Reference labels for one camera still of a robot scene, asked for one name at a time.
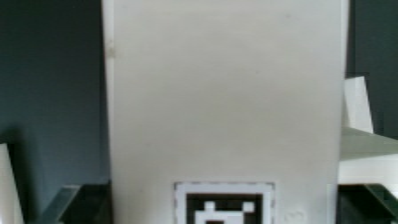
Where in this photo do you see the white cabinet top block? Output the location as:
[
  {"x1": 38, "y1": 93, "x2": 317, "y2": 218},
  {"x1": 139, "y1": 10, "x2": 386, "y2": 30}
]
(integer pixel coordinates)
[{"x1": 102, "y1": 0, "x2": 349, "y2": 224}]

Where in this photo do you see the white cabinet body box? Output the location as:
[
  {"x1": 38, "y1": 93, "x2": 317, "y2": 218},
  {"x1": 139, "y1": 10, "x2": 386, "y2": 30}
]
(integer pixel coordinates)
[{"x1": 340, "y1": 77, "x2": 398, "y2": 191}]

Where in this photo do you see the white U-shaped fence frame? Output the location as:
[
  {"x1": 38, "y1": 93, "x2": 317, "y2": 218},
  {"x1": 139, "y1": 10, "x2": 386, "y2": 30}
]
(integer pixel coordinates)
[{"x1": 0, "y1": 144, "x2": 26, "y2": 224}]

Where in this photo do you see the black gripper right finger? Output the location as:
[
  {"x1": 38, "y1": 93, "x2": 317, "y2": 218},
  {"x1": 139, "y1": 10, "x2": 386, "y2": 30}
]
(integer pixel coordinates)
[{"x1": 337, "y1": 183, "x2": 398, "y2": 224}]

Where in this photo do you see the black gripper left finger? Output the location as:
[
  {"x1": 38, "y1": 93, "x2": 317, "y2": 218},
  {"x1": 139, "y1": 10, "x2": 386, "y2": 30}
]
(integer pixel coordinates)
[{"x1": 36, "y1": 184, "x2": 115, "y2": 224}]

